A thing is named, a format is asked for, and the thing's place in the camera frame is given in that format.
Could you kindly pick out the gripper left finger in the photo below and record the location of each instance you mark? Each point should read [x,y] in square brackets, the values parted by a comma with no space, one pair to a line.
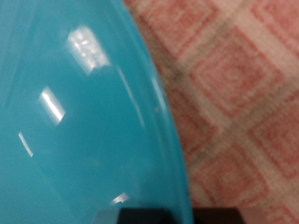
[143,217]

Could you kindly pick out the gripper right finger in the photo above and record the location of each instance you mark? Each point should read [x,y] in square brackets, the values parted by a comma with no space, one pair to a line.
[218,217]

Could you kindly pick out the blue plate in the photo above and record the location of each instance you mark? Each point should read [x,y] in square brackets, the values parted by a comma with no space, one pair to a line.
[87,124]

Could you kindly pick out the pink checked cloth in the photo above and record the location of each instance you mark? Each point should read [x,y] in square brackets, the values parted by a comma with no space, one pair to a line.
[243,109]

